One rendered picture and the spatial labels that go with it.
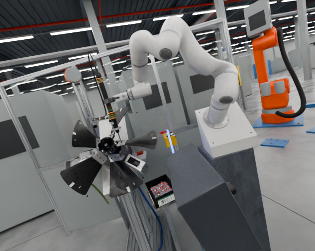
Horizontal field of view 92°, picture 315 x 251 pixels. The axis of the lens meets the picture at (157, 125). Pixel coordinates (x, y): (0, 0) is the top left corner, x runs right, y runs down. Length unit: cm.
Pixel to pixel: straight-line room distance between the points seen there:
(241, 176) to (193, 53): 90
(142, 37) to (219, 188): 66
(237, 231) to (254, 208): 106
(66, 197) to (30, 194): 118
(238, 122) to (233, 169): 33
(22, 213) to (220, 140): 337
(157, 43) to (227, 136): 78
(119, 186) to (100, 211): 139
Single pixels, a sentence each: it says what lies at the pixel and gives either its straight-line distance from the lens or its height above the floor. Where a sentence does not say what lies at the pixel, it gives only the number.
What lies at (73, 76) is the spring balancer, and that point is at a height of 186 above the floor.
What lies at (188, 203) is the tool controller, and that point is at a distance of 34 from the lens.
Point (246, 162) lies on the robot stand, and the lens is 126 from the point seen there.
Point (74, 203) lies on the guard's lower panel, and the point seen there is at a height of 43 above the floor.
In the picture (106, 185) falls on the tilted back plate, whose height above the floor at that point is 89.
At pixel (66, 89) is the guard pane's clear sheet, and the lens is 205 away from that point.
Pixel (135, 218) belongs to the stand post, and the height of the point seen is 49.
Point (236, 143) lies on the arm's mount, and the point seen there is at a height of 99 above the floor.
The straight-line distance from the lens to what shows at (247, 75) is 878.
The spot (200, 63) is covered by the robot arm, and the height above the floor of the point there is 153.
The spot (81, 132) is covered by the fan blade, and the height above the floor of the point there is 134.
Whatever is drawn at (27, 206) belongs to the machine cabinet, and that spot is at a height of 29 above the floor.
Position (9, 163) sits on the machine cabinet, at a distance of 345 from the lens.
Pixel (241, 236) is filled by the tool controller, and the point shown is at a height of 112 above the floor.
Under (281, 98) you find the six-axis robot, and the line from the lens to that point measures 453.
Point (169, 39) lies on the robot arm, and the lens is 69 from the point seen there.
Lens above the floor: 145
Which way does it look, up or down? 11 degrees down
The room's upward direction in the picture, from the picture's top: 16 degrees counter-clockwise
